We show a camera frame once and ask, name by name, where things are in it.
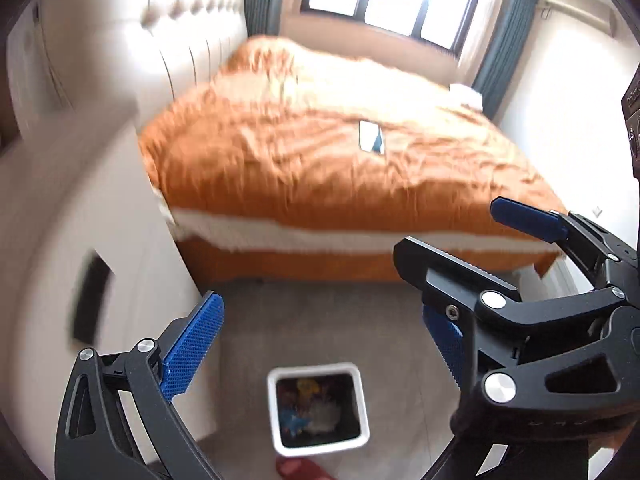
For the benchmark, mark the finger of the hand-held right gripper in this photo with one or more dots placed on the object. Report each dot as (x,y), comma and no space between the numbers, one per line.
(450,270)
(525,217)

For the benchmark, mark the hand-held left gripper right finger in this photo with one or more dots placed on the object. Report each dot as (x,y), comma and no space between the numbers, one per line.
(445,347)

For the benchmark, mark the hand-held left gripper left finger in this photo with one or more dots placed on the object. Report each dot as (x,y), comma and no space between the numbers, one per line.
(195,340)

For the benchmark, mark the white square trash bin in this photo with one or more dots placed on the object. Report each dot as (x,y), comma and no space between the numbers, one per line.
(272,410)

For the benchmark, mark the yellow wrapper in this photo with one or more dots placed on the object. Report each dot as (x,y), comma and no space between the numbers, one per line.
(307,388)

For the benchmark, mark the blue wrapper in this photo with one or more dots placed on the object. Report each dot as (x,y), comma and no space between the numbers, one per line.
(295,421)

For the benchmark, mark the white tissue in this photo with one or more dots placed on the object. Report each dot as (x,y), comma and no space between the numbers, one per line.
(327,412)

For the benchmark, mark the white air conditioner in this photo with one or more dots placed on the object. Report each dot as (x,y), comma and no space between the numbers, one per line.
(580,12)

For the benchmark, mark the white lace bed trim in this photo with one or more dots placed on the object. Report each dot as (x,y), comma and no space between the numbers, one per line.
(325,240)

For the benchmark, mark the white pillow at bedside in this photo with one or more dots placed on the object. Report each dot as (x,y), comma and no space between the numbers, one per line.
(465,92)

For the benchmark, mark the smartphone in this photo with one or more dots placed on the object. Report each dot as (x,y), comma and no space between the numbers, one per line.
(372,136)

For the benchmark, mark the red slipper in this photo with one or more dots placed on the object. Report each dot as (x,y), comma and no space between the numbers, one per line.
(300,471)

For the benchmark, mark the bed with orange duvet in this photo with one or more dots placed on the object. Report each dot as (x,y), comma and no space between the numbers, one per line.
(300,175)

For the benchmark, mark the white nightstand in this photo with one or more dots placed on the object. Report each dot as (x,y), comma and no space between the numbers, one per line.
(60,220)

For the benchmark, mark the white padded headboard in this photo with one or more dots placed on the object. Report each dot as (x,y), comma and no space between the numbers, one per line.
(200,25)

